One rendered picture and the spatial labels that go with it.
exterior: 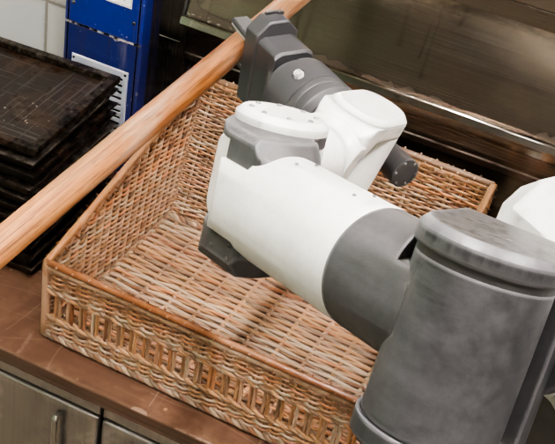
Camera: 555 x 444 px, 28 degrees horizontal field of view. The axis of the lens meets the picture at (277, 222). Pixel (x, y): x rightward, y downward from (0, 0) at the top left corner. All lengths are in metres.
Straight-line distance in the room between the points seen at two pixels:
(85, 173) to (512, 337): 0.51
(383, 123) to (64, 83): 0.94
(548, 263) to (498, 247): 0.03
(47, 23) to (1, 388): 0.70
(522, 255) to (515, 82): 1.14
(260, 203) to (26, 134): 1.02
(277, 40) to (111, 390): 0.68
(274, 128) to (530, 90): 0.96
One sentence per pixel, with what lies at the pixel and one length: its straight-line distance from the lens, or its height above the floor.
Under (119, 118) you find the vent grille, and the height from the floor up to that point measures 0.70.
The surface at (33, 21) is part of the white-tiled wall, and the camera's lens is 2.15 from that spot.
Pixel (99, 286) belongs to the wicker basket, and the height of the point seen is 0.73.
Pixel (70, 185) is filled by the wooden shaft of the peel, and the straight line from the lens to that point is 1.03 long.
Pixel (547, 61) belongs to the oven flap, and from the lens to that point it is 1.78.
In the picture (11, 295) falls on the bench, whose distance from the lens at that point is 1.85.
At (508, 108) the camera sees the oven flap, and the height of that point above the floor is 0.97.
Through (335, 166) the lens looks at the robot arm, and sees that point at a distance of 1.04.
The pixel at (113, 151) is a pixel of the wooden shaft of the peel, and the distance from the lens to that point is 1.08.
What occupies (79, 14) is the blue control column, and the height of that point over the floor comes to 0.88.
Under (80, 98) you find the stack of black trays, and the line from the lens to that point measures 1.89.
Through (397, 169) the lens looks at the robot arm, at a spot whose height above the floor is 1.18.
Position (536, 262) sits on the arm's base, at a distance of 0.65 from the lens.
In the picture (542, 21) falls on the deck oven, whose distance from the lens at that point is 1.74.
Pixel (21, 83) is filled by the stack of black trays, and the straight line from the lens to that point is 1.92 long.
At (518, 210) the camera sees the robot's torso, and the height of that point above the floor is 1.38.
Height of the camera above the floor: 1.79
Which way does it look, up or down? 36 degrees down
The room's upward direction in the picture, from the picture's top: 11 degrees clockwise
